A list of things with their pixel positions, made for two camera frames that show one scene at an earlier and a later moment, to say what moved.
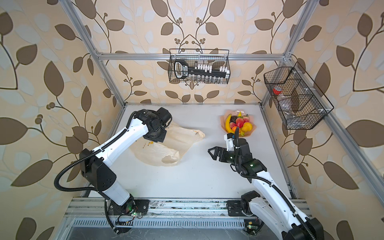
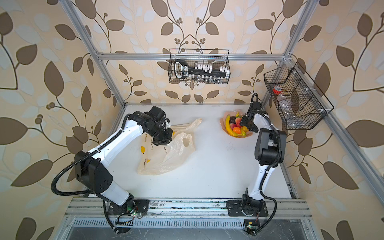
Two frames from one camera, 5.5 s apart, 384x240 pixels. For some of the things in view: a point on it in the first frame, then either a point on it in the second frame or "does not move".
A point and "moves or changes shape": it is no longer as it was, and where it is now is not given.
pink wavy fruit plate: x=235 y=112 does not move
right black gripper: x=223 y=151 to x=244 y=121
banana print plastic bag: x=165 y=153 moves or changes shape
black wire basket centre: x=207 y=66 does not move
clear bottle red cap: x=285 y=103 does not move
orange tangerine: x=234 y=128 does not move
